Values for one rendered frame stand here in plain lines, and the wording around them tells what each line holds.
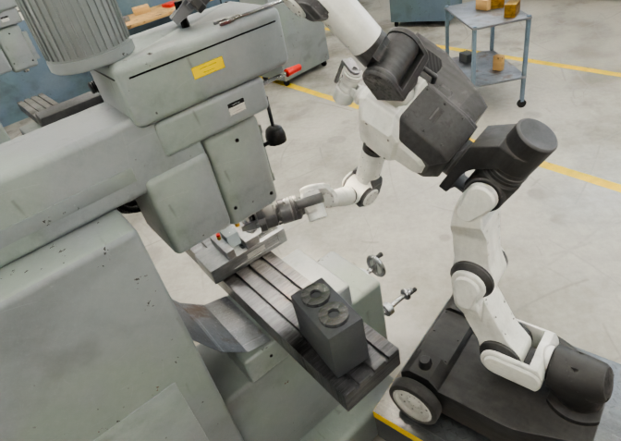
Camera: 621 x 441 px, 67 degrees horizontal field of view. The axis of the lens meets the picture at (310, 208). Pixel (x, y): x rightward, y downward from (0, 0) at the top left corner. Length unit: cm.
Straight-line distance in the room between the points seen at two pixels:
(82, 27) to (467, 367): 164
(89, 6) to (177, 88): 25
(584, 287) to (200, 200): 233
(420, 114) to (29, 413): 122
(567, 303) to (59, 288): 253
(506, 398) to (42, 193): 157
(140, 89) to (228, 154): 32
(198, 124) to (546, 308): 223
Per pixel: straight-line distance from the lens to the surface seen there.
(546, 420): 188
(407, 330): 278
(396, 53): 123
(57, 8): 118
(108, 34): 120
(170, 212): 133
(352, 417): 228
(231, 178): 141
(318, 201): 157
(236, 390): 182
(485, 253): 153
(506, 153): 128
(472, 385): 191
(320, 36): 640
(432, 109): 134
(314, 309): 144
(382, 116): 131
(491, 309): 171
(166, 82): 122
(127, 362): 139
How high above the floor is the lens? 217
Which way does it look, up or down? 35 degrees down
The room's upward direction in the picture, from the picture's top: 13 degrees counter-clockwise
